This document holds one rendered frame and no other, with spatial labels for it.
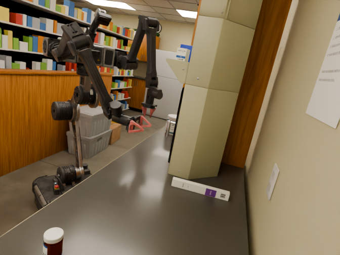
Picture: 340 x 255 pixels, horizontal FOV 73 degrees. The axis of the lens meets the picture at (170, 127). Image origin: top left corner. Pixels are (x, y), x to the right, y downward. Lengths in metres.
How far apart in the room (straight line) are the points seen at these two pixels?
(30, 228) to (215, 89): 0.88
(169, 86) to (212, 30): 5.16
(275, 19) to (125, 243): 1.29
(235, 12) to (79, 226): 1.03
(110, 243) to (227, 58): 0.88
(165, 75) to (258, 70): 4.92
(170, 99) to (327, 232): 5.87
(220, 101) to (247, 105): 0.34
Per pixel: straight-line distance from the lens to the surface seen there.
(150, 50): 1.60
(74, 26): 1.30
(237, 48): 1.16
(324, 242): 0.51
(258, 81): 1.45
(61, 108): 2.33
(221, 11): 1.11
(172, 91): 6.18
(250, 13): 1.21
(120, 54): 1.94
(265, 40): 1.46
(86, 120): 3.30
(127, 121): 1.21
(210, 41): 1.09
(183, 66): 1.10
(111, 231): 0.83
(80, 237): 0.82
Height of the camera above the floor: 1.48
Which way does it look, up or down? 15 degrees down
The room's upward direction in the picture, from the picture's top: 11 degrees clockwise
